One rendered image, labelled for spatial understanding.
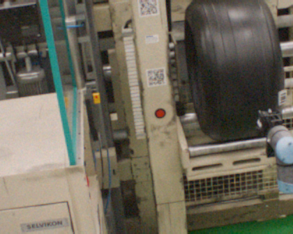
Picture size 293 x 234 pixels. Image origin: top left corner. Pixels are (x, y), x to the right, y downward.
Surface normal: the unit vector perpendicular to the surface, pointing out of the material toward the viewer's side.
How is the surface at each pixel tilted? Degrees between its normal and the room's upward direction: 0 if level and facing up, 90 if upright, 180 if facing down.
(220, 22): 35
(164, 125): 90
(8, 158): 0
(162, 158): 90
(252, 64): 68
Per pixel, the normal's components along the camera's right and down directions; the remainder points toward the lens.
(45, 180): 0.09, 0.44
